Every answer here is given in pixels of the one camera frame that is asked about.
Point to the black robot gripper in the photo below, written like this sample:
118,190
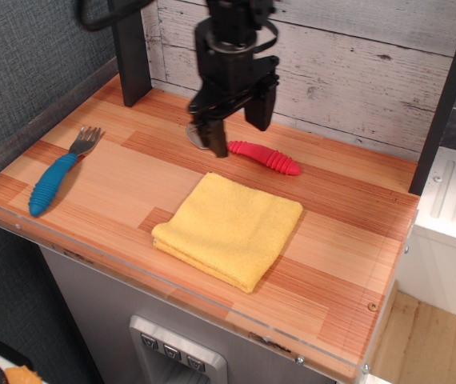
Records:
232,78

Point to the red handled metal spoon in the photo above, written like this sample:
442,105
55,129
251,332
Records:
273,159

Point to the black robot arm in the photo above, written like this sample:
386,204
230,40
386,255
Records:
230,17

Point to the yellow folded dish towel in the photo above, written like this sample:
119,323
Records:
229,231

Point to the silver dispenser button panel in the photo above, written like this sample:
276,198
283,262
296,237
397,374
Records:
167,357

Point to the white toy sink unit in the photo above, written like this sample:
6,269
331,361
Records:
427,267

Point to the orange object bottom left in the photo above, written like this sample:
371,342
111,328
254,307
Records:
22,375

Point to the dark left shelf post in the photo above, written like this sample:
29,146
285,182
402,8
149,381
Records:
132,59

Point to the dark shelf post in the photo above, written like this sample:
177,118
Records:
435,133
132,59

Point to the blue handled metal fork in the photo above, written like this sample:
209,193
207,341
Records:
49,183

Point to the dark right shelf post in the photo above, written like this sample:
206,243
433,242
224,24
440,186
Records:
435,133

